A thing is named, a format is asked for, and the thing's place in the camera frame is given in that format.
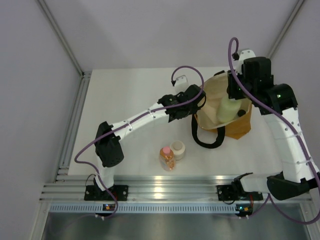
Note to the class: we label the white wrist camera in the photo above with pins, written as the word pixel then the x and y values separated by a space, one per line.
pixel 243 54
pixel 180 82

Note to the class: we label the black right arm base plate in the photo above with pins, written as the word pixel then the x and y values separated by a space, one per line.
pixel 229 193

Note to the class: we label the aluminium front rail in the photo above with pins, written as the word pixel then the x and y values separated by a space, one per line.
pixel 71 188

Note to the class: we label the aluminium frame rail left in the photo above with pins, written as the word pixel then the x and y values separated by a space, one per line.
pixel 65 155

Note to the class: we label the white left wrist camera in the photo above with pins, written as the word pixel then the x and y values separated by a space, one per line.
pixel 180 82

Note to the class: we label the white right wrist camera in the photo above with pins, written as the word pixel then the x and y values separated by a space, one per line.
pixel 243 54

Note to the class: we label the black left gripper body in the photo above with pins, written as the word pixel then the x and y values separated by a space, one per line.
pixel 193 109

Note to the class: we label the white bottle black cap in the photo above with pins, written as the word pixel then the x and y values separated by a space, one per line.
pixel 241 113

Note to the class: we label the orange liquid bottle pink cap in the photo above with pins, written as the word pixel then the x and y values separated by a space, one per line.
pixel 167 158

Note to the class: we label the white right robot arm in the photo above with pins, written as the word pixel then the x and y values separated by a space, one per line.
pixel 279 109

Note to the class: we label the orange canvas bag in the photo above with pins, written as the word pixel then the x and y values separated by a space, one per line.
pixel 205 118

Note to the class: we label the green lotion pump bottle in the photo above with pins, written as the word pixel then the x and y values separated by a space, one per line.
pixel 228 109

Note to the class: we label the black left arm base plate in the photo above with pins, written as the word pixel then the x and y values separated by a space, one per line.
pixel 94 193

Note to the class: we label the aluminium frame post right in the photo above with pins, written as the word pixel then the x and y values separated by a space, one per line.
pixel 297 7

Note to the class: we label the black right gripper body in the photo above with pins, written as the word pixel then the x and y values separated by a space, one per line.
pixel 235 91

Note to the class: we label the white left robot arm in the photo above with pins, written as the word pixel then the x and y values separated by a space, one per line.
pixel 112 137

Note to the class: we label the white cream bottle beige cap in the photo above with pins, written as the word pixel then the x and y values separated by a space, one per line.
pixel 179 149

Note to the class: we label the slotted grey cable duct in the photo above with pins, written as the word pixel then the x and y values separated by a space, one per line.
pixel 132 208

